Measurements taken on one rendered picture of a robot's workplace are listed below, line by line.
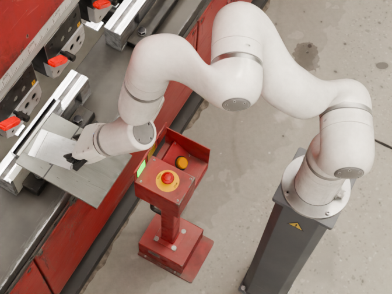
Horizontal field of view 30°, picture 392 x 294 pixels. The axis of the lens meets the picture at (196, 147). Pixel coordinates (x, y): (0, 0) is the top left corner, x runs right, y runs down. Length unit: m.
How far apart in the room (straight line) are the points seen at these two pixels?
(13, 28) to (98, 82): 0.68
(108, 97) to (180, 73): 0.88
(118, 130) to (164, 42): 0.38
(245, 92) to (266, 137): 1.85
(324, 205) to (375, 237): 1.13
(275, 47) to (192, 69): 0.19
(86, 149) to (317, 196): 0.61
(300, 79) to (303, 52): 1.95
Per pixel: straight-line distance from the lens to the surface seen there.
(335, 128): 1.62
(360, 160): 1.60
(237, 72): 1.32
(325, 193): 1.89
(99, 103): 2.22
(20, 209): 2.11
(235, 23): 1.38
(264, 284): 2.70
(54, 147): 2.02
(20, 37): 1.66
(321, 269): 2.99
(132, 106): 1.52
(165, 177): 2.17
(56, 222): 2.16
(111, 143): 1.73
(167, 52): 1.37
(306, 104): 1.50
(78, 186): 1.97
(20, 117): 1.77
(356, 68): 3.42
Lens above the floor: 2.81
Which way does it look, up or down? 64 degrees down
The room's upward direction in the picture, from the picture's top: 6 degrees clockwise
